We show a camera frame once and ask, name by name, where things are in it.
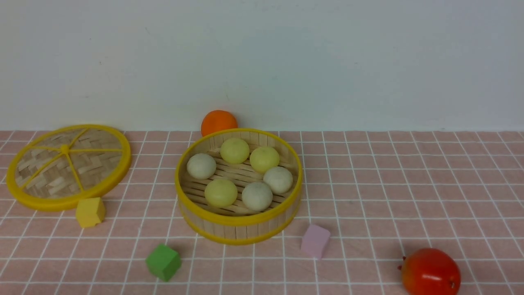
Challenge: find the white bun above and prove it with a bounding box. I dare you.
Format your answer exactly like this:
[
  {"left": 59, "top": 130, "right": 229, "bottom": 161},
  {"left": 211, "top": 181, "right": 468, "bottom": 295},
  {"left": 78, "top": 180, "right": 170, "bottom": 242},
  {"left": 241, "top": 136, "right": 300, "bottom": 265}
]
[
  {"left": 241, "top": 182, "right": 273, "bottom": 212},
  {"left": 186, "top": 153, "right": 217, "bottom": 180},
  {"left": 263, "top": 166, "right": 294, "bottom": 195}
]

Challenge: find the yellow bun bottom edge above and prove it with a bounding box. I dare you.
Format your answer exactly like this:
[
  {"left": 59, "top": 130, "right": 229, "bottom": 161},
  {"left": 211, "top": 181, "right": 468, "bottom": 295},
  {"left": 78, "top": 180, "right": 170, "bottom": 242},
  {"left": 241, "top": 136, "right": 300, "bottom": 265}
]
[{"left": 204, "top": 179, "right": 238, "bottom": 208}]

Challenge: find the bamboo steamer tray yellow rim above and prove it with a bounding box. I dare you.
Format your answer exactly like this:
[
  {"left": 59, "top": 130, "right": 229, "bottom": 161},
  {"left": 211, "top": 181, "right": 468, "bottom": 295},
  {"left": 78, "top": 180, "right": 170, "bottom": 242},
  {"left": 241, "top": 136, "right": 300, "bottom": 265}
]
[{"left": 174, "top": 128, "right": 304, "bottom": 245}]

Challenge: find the bamboo steamer lid yellow rim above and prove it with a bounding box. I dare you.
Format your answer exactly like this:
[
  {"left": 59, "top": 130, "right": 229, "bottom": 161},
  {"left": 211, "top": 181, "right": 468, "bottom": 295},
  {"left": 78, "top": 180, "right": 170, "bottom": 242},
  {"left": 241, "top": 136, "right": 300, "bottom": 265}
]
[{"left": 5, "top": 125, "right": 132, "bottom": 211}]

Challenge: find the orange fruit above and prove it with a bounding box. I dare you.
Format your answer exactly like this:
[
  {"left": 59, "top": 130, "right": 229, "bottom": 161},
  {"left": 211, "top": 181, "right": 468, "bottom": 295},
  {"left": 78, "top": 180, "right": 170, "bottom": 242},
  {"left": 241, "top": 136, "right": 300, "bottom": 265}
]
[{"left": 201, "top": 110, "right": 238, "bottom": 137}]

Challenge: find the pink foam block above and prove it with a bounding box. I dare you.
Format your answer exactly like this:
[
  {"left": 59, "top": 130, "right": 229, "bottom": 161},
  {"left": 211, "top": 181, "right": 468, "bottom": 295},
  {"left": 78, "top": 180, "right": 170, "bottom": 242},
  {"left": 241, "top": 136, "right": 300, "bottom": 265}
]
[{"left": 300, "top": 224, "right": 331, "bottom": 260}]

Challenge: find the pink checkered tablecloth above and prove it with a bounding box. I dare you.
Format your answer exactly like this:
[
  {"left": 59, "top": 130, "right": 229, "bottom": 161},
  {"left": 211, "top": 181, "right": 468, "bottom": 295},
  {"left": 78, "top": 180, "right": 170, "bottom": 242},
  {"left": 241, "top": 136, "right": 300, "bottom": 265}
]
[{"left": 0, "top": 131, "right": 524, "bottom": 295}]

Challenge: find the green foam cube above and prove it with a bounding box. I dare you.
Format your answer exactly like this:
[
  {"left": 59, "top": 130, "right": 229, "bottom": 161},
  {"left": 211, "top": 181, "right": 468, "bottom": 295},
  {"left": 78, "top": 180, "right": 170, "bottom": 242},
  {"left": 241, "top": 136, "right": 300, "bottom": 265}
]
[{"left": 145, "top": 243, "right": 182, "bottom": 282}]

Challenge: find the yellow foam block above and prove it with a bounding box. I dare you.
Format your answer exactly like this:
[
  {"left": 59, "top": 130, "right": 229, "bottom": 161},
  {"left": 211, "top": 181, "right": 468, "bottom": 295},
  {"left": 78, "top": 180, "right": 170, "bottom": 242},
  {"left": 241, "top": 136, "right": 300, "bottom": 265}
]
[{"left": 75, "top": 197, "right": 106, "bottom": 228}]

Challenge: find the red tomato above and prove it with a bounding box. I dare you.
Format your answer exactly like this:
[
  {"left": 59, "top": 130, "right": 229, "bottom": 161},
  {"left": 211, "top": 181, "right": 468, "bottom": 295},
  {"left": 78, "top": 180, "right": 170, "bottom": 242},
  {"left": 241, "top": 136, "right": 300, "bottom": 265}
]
[{"left": 398, "top": 248, "right": 461, "bottom": 295}]

